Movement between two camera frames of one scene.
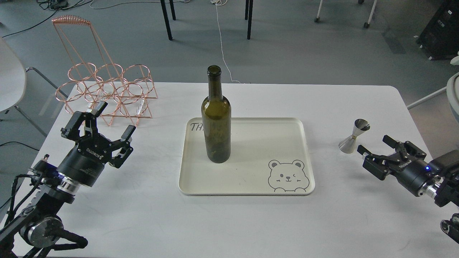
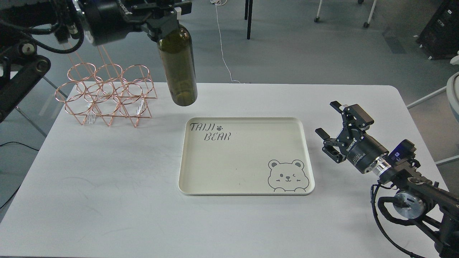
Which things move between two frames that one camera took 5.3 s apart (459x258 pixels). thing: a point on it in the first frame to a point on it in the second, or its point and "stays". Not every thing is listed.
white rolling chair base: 366,25 stays
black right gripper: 414,174 to 360,149
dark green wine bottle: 216,120 to 178,52
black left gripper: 85,162 to 109,20
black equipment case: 439,39 stays
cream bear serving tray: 269,156 stays
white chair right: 452,89 stays
